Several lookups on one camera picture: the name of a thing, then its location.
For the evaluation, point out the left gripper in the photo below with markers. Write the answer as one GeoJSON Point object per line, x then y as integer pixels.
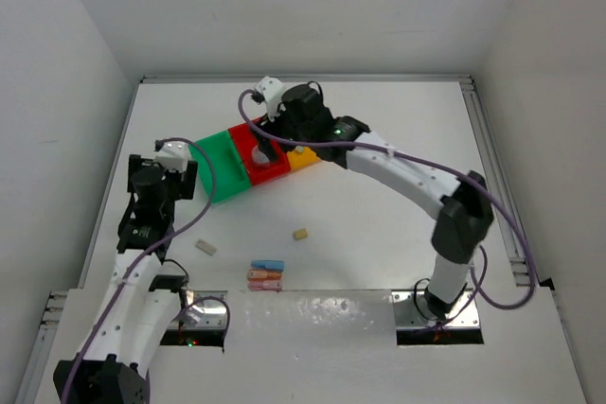
{"type": "Point", "coordinates": [182, 184]}

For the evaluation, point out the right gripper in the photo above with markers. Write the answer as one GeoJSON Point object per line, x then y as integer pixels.
{"type": "Point", "coordinates": [272, 127]}

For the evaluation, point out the clear jar of clips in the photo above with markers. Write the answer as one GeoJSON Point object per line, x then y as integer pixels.
{"type": "Point", "coordinates": [263, 158]}

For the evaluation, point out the long grey eraser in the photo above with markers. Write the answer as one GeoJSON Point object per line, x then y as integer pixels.
{"type": "Point", "coordinates": [205, 247]}

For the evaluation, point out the small beige eraser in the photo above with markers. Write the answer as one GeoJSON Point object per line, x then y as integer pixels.
{"type": "Point", "coordinates": [300, 234]}

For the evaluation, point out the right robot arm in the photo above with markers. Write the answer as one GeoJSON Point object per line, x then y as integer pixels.
{"type": "Point", "coordinates": [462, 215]}

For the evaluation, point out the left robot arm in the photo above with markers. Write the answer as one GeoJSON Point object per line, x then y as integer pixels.
{"type": "Point", "coordinates": [112, 363]}

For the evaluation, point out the red plastic bin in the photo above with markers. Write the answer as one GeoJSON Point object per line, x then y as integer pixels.
{"type": "Point", "coordinates": [244, 141]}

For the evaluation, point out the yellow plastic bin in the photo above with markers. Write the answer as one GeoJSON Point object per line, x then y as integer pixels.
{"type": "Point", "coordinates": [301, 157]}

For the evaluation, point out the green plastic bin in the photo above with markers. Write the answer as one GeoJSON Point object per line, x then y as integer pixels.
{"type": "Point", "coordinates": [220, 165]}

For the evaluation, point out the blue highlighter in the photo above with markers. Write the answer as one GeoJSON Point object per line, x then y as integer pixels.
{"type": "Point", "coordinates": [268, 265]}

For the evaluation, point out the orange highlighter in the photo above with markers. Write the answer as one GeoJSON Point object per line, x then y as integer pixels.
{"type": "Point", "coordinates": [263, 275]}

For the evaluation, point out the pink highlighter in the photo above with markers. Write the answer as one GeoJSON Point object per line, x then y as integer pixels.
{"type": "Point", "coordinates": [265, 285]}

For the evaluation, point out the white front board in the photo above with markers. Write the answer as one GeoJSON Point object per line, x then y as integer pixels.
{"type": "Point", "coordinates": [341, 347]}

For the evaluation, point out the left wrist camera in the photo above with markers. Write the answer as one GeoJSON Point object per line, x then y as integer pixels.
{"type": "Point", "coordinates": [173, 156]}

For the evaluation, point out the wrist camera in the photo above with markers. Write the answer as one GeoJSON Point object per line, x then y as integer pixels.
{"type": "Point", "coordinates": [269, 91]}
{"type": "Point", "coordinates": [173, 156]}

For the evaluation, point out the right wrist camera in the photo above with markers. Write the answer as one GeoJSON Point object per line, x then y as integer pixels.
{"type": "Point", "coordinates": [269, 91]}

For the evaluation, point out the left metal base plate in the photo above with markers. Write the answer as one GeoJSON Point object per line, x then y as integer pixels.
{"type": "Point", "coordinates": [206, 310]}

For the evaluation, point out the metal base plate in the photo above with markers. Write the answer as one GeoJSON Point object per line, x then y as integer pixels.
{"type": "Point", "coordinates": [410, 316]}
{"type": "Point", "coordinates": [206, 310]}

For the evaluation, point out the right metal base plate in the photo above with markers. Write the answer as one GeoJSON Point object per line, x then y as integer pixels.
{"type": "Point", "coordinates": [410, 316]}

